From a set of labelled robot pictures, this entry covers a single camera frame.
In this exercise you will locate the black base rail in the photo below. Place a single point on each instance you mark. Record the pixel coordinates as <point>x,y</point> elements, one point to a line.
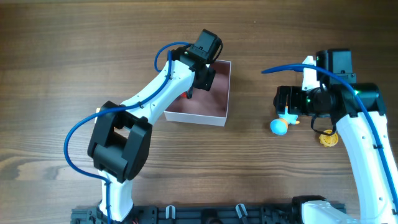
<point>268,213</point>

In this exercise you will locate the blue orange toy figure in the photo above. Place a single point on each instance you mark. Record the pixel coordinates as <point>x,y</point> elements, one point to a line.
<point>280,125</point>

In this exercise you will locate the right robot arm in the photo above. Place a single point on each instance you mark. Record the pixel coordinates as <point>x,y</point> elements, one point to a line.
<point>358,115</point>

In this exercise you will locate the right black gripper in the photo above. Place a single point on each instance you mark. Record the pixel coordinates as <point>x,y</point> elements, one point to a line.
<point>283,101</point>

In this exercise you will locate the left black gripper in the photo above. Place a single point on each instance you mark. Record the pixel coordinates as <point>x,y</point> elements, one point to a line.
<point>206,86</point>

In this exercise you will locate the yellow round toy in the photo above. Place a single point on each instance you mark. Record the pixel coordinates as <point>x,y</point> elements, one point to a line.
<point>329,139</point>

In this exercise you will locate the pink open cardboard box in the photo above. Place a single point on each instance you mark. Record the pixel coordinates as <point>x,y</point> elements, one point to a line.
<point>205,107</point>

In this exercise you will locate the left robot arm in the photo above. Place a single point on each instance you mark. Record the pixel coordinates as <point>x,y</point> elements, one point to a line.
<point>120,142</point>

